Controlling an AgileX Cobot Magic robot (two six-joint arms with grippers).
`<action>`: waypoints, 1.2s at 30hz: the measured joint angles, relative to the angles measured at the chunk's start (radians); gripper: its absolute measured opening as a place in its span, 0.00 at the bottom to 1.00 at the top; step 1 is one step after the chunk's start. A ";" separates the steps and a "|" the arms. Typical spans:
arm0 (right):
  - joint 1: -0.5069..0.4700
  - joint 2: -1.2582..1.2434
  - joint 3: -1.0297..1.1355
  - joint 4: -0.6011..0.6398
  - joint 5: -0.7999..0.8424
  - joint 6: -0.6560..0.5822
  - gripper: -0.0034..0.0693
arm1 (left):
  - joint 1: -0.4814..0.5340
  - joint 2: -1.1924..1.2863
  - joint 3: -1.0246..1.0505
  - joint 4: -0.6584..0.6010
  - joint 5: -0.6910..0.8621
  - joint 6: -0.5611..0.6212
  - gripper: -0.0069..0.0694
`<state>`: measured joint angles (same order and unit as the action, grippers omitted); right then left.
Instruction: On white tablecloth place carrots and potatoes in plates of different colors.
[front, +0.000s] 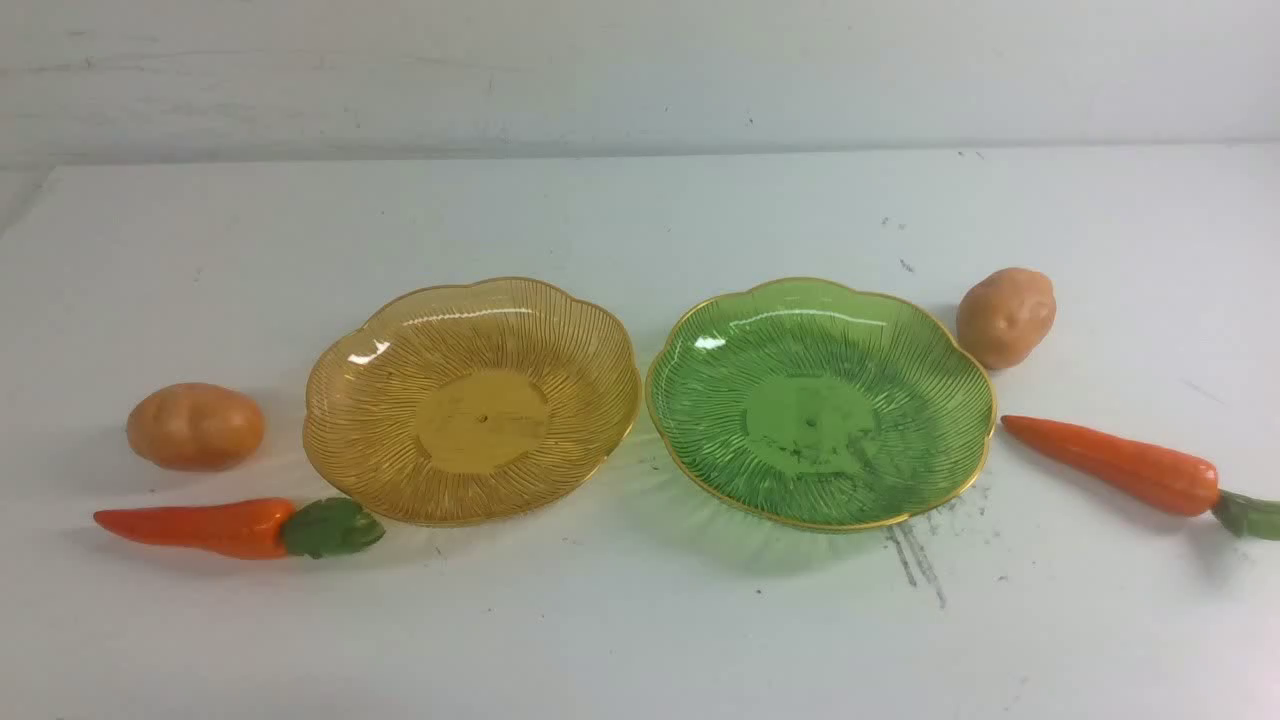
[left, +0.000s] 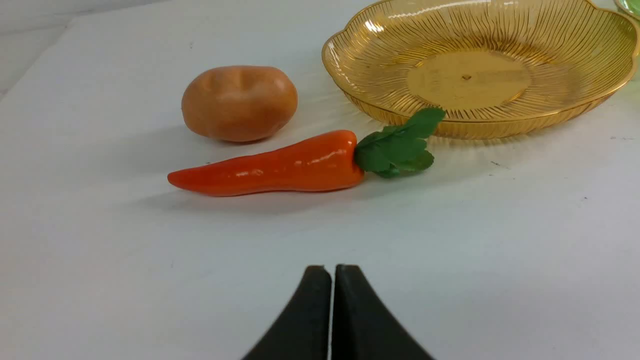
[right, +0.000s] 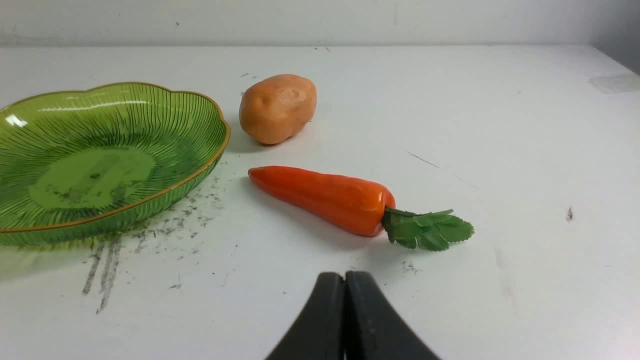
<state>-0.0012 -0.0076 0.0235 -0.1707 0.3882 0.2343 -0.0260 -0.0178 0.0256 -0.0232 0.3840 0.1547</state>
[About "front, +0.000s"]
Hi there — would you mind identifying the toy potato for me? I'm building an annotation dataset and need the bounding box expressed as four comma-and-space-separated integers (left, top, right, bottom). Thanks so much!
125, 382, 266, 471
956, 266, 1057, 372

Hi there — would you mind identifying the toy carrot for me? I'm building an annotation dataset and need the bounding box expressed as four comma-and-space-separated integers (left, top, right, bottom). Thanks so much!
1000, 415, 1279, 542
93, 497, 387, 560

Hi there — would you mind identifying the green ribbed plastic plate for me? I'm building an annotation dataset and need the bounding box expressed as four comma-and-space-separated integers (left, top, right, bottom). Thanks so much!
645, 277, 998, 533

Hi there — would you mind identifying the amber ribbed plastic plate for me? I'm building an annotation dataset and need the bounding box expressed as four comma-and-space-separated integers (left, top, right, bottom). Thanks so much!
302, 277, 643, 527

